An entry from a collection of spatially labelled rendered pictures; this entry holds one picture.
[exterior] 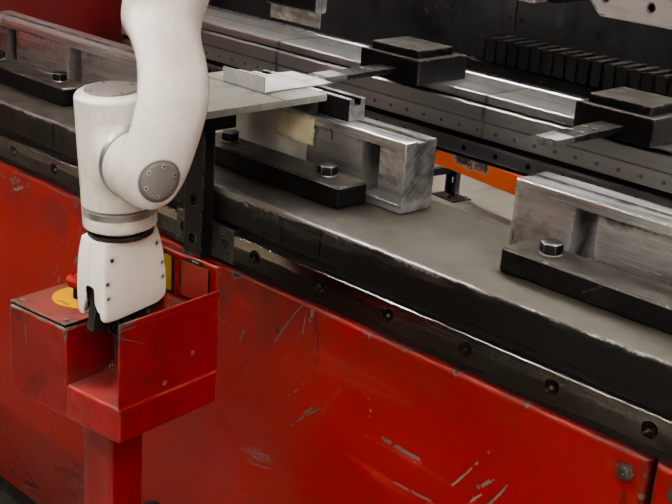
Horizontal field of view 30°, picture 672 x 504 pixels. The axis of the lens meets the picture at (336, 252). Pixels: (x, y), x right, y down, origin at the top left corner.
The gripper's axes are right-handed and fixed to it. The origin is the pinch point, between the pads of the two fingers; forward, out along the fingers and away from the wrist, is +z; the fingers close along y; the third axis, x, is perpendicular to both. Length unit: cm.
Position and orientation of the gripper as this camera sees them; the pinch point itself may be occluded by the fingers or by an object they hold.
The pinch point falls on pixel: (127, 347)
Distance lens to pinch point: 150.3
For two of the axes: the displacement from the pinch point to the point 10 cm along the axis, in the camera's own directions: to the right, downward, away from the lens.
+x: 7.7, 2.6, -5.8
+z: -0.1, 9.2, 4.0
